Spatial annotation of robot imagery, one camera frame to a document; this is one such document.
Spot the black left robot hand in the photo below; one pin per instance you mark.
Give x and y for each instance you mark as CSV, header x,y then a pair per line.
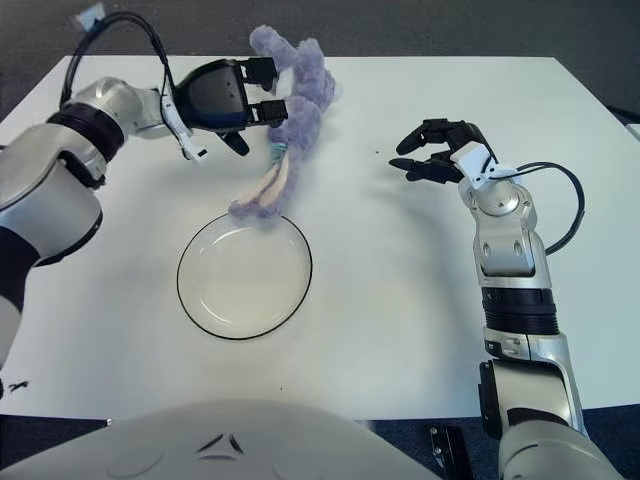
x,y
215,97

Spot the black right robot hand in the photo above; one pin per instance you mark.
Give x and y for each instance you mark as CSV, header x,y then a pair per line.
x,y
445,167

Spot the purple plush bunny doll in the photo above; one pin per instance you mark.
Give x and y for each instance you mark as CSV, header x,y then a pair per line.
x,y
305,125

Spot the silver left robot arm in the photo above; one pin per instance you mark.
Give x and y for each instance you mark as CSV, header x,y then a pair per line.
x,y
50,175

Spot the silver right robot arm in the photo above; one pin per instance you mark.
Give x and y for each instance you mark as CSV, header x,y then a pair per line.
x,y
510,250

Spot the white plate with black rim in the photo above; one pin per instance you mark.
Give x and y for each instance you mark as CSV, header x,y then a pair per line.
x,y
245,290

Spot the grey robot torso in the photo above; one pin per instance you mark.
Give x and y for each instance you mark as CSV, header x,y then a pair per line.
x,y
275,430

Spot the black metal bracket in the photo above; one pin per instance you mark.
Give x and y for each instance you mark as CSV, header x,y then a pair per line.
x,y
450,445

